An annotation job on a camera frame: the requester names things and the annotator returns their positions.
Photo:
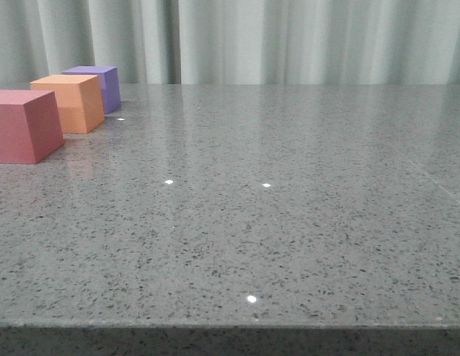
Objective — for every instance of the pale green pleated curtain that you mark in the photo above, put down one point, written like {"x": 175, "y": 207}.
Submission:
{"x": 235, "y": 42}

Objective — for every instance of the red foam cube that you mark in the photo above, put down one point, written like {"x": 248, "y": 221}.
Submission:
{"x": 30, "y": 129}

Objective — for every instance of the orange foam cube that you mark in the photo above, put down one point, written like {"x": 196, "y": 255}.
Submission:
{"x": 78, "y": 99}

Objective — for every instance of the purple foam cube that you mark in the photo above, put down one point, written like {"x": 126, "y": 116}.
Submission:
{"x": 109, "y": 81}

